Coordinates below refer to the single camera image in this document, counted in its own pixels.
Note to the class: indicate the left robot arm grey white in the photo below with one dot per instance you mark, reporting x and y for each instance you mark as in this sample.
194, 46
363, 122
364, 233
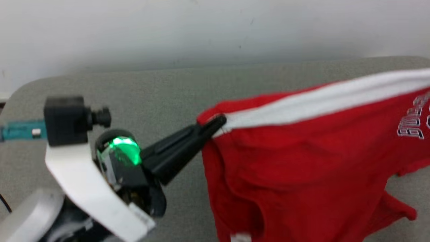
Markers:
30, 215

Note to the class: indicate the teal left camera connector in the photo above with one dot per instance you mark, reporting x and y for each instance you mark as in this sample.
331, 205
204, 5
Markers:
20, 131

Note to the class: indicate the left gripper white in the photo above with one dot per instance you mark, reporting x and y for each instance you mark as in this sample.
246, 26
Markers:
87, 188

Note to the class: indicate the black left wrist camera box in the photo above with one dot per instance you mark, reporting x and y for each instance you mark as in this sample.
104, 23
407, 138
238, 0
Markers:
65, 121

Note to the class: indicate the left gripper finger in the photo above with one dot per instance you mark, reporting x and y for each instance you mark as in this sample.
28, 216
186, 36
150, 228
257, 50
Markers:
188, 136

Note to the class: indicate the red jersey with white trim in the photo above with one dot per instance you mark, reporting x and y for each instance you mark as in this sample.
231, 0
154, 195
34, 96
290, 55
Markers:
302, 168

